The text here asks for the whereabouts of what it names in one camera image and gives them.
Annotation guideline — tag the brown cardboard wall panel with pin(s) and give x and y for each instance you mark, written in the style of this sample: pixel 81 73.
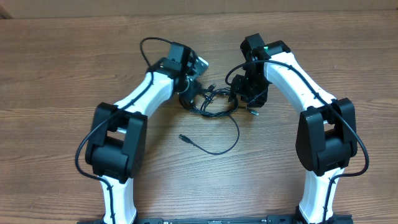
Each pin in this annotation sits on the brown cardboard wall panel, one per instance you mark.
pixel 34 9

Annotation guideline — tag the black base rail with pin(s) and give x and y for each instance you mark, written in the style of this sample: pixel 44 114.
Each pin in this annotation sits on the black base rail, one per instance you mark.
pixel 270 219

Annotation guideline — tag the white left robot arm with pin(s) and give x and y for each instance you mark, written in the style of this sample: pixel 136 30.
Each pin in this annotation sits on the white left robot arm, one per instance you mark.
pixel 116 142

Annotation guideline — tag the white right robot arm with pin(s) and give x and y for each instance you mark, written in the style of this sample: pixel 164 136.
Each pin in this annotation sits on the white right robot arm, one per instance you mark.
pixel 323 144

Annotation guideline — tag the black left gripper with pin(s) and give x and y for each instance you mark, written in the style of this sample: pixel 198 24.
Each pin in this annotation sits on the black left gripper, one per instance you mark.
pixel 190 94

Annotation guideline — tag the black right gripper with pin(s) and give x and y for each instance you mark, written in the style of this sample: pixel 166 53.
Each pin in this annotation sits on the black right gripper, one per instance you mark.
pixel 238 90

